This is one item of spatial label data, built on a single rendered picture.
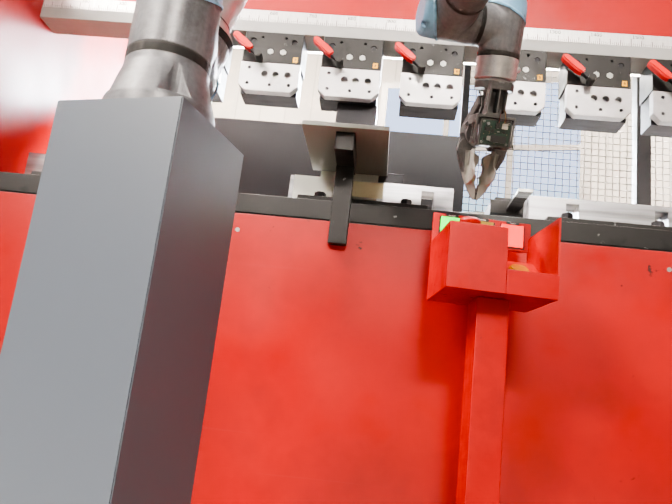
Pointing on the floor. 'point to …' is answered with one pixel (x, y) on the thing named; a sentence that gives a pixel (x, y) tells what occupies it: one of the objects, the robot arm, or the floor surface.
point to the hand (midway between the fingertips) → (474, 192)
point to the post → (641, 173)
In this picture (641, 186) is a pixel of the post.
